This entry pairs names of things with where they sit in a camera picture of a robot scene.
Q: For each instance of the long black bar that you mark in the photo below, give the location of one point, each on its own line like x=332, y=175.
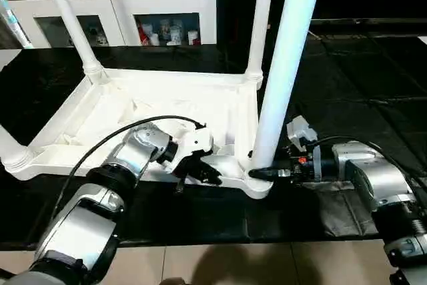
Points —
x=373, y=25

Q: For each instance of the white plastic table leg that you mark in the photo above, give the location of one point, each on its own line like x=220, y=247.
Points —
x=12, y=148
x=287, y=58
x=260, y=11
x=70, y=25

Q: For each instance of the white plastic table top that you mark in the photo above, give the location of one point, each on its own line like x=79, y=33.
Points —
x=133, y=105

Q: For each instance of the black work mat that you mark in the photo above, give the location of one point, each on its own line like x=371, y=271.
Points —
x=200, y=221

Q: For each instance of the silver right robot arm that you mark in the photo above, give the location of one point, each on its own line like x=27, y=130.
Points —
x=380, y=185

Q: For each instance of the pale blue plastic sheet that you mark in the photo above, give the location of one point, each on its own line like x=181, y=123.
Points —
x=12, y=11

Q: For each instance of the dark rounded object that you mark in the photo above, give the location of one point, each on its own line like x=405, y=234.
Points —
x=173, y=281

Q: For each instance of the white glass-door cabinet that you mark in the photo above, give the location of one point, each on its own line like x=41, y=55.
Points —
x=107, y=5

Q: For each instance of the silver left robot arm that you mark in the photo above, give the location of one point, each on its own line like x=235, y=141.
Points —
x=107, y=191

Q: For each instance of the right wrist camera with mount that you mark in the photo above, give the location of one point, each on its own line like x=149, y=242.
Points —
x=300, y=131

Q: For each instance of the small red bottle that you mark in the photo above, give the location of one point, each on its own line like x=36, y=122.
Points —
x=143, y=33

